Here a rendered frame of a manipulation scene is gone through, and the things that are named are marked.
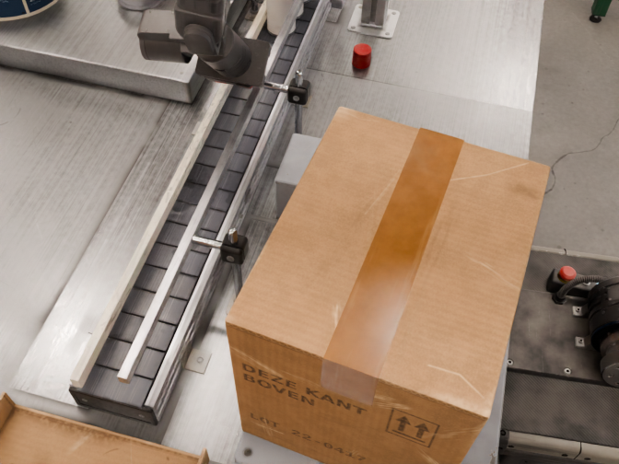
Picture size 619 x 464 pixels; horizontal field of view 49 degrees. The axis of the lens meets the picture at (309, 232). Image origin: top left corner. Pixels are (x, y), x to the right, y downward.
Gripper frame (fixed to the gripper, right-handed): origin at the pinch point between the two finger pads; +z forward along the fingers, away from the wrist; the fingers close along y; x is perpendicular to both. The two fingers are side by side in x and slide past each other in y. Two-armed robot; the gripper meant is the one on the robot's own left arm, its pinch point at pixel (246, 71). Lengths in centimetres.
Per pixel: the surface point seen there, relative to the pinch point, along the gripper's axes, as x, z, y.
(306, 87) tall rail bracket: 1.6, -5.7, -10.9
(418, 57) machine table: -12.2, 23.3, -25.3
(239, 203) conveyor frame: 20.3, -9.0, -5.4
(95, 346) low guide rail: 39.9, -29.6, 3.2
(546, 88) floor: -38, 151, -69
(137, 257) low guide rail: 29.6, -21.3, 3.4
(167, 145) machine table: 13.9, 2.4, 11.2
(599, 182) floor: -6, 125, -88
